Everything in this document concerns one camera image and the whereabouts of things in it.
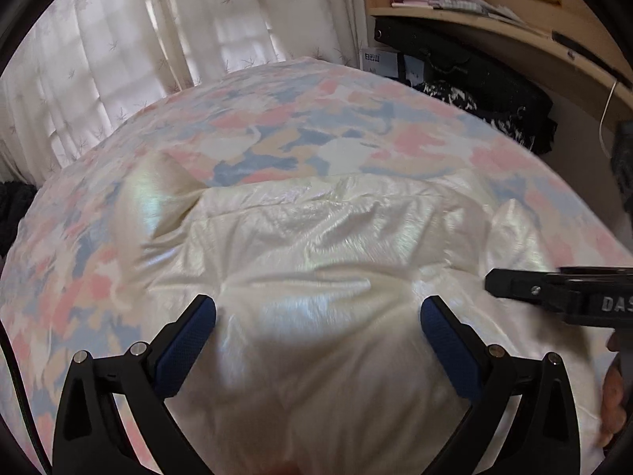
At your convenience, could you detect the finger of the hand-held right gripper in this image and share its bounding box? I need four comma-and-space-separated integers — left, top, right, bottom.
485, 267, 582, 316

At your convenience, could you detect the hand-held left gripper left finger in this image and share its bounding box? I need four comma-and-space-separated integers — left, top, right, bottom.
52, 294, 218, 475

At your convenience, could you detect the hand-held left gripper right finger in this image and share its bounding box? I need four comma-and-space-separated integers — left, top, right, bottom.
419, 295, 582, 475

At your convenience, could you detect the white puffer jacket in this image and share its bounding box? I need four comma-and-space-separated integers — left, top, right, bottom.
111, 151, 619, 475

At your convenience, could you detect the person's right hand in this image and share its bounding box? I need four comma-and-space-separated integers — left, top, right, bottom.
596, 367, 630, 452

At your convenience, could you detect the black bag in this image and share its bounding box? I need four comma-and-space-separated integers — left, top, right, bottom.
373, 16, 555, 155

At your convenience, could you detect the black cloth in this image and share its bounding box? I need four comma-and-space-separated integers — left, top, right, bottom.
0, 180, 39, 260

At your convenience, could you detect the floral pastel bed blanket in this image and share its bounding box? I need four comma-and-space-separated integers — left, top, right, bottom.
0, 57, 633, 475

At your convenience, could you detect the wooden curved shelf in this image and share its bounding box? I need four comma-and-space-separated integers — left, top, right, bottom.
365, 0, 633, 127

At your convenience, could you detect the white labelled box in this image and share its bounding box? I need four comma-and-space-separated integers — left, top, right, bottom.
358, 48, 427, 87

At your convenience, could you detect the white leaf-print curtain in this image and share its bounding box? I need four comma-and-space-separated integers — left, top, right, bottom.
0, 0, 373, 185

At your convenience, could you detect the black cable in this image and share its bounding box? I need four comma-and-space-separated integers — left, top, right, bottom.
0, 324, 54, 475

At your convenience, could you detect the white cable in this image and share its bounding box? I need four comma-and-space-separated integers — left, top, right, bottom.
598, 79, 620, 159

